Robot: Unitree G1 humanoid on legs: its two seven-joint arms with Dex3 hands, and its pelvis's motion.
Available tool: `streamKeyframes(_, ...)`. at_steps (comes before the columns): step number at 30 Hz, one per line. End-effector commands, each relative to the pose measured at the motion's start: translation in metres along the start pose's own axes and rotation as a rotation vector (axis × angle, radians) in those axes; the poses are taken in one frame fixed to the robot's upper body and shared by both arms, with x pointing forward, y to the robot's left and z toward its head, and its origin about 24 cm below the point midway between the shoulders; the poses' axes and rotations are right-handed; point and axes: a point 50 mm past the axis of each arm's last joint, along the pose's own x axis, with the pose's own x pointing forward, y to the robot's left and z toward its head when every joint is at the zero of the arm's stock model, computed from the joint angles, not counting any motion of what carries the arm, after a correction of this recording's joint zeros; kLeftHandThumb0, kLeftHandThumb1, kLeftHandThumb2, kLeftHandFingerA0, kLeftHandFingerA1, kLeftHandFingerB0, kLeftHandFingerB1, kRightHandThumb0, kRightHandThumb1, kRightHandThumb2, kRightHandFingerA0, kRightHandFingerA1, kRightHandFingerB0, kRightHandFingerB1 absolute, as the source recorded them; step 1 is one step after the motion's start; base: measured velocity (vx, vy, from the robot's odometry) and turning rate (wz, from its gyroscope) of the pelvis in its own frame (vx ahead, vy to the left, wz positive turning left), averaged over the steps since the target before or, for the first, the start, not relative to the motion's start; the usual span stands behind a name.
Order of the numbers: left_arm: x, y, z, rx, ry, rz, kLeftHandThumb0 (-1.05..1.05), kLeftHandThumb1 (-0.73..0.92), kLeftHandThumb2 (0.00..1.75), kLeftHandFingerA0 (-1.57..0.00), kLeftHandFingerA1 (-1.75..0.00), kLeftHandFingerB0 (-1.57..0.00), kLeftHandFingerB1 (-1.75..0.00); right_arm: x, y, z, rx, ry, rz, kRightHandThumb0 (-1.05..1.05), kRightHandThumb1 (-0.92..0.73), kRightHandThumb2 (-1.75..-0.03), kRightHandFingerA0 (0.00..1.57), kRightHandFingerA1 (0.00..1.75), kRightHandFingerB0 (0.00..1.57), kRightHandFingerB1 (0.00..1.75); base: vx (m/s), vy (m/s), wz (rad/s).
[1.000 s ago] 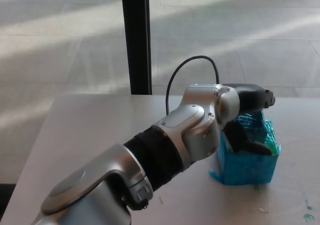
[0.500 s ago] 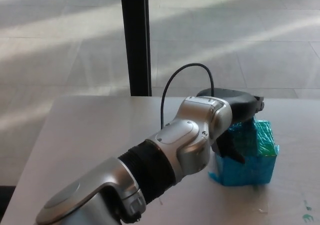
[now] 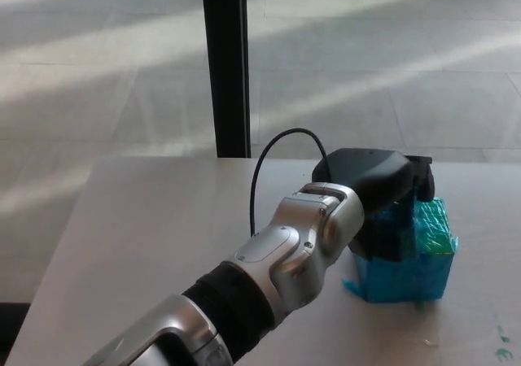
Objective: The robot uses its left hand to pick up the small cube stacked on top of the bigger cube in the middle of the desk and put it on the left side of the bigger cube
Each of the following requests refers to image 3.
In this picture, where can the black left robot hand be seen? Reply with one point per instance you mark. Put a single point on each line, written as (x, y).
(366, 175)

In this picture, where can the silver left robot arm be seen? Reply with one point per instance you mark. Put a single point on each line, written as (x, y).
(285, 252)

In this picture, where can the black window frame post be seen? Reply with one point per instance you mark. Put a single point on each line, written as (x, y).
(228, 65)

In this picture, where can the small blue taped cube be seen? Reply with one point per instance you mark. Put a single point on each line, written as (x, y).
(391, 219)

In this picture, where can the big blue green taped cube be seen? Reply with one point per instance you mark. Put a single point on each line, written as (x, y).
(407, 280)

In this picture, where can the dark object beside table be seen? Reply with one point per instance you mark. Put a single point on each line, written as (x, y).
(11, 321)

